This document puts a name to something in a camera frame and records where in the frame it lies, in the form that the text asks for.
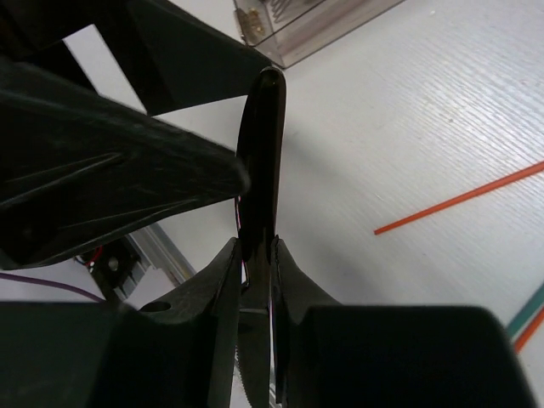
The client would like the black iridescent knife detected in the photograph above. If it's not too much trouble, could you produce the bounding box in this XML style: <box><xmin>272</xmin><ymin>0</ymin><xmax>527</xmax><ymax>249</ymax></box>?
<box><xmin>235</xmin><ymin>67</ymin><xmax>286</xmax><ymax>407</ymax></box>

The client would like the aluminium table edge rail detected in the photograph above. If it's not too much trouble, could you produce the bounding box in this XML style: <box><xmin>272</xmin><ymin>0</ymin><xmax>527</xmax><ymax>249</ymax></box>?
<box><xmin>114</xmin><ymin>223</ymin><xmax>196</xmax><ymax>301</ymax></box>

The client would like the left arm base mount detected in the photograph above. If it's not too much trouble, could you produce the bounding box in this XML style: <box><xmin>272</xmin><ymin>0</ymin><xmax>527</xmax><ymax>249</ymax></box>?
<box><xmin>73</xmin><ymin>237</ymin><xmax>149</xmax><ymax>303</ymax></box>

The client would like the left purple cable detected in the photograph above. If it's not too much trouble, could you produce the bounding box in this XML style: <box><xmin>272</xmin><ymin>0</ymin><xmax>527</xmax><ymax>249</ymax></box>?
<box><xmin>0</xmin><ymin>273</ymin><xmax>103</xmax><ymax>303</ymax></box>

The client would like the orange chopstick lower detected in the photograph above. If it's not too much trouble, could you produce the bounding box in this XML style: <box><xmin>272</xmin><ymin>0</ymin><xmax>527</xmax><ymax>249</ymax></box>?
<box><xmin>513</xmin><ymin>309</ymin><xmax>544</xmax><ymax>354</ymax></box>

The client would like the clear acrylic utensil organizer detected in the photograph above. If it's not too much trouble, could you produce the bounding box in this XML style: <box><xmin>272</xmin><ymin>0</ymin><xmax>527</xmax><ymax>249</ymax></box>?
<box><xmin>234</xmin><ymin>0</ymin><xmax>401</xmax><ymax>69</ymax></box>

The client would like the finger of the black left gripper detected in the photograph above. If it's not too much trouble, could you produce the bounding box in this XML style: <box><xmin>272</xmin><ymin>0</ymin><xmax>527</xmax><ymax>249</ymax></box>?
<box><xmin>1</xmin><ymin>59</ymin><xmax>250</xmax><ymax>270</ymax></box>

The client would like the orange chopstick near spoons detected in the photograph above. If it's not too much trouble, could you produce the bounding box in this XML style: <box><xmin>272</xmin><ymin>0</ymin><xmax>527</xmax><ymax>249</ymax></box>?
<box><xmin>373</xmin><ymin>161</ymin><xmax>543</xmax><ymax>235</ymax></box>

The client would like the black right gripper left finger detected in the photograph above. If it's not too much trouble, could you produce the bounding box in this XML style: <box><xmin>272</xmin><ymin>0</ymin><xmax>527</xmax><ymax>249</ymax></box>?
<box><xmin>1</xmin><ymin>238</ymin><xmax>242</xmax><ymax>407</ymax></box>

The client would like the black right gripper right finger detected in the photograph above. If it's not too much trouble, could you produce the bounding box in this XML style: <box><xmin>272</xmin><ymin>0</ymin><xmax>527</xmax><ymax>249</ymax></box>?
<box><xmin>271</xmin><ymin>238</ymin><xmax>536</xmax><ymax>407</ymax></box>

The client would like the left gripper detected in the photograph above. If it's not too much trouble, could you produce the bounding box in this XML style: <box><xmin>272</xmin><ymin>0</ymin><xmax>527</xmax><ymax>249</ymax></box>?
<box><xmin>1</xmin><ymin>1</ymin><xmax>270</xmax><ymax>116</ymax></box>

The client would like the teal chopstick lower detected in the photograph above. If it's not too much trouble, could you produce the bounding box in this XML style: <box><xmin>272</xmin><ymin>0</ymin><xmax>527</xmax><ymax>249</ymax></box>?
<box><xmin>507</xmin><ymin>284</ymin><xmax>544</xmax><ymax>338</ymax></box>

